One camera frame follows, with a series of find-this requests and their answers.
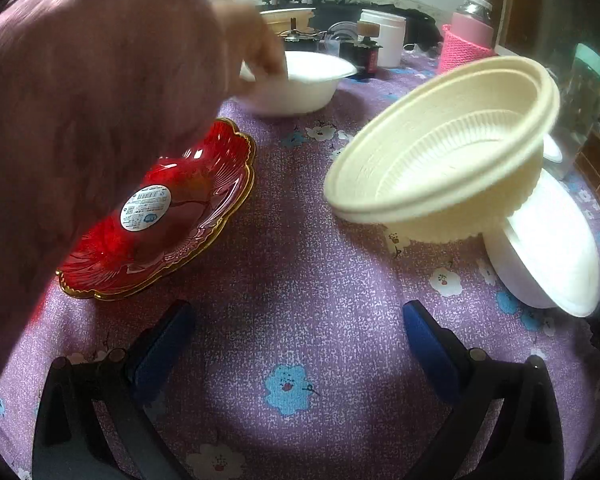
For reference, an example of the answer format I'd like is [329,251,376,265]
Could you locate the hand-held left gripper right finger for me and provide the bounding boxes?
[403,300,563,480]

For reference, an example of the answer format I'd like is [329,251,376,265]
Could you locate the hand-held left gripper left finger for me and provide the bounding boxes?
[32,300,197,480]

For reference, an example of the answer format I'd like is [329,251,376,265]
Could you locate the white paper bowl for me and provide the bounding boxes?
[482,167,600,318]
[541,132,565,181]
[230,51,358,118]

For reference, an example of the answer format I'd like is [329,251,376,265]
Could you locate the red glass plate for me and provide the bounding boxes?
[55,117,257,302]

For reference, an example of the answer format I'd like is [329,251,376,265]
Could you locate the cream ribbed plastic bowl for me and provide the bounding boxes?
[323,55,561,243]

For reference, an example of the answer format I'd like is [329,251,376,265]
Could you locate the person's left forearm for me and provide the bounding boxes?
[0,0,241,401]

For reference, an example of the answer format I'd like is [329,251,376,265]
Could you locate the person's left hand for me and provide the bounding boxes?
[213,0,287,81]

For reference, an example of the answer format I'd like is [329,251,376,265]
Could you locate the purple floral tablecloth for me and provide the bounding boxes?
[0,52,600,480]

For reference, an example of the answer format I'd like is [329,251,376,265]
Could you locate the clear water bottle mint lid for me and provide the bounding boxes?
[550,42,600,181]

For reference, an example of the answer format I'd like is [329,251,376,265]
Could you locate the pink thermos with knitted sleeve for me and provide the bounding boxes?
[439,0,498,76]

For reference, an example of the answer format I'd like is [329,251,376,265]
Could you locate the brown capped dark jar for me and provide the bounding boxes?
[339,20,383,81]

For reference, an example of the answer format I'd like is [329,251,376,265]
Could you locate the white plastic jar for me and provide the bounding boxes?
[357,8,407,68]

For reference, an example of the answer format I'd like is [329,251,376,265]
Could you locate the clear plastic cup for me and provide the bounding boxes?
[325,20,362,57]

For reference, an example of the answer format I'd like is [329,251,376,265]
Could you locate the black bag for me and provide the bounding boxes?
[325,0,442,43]

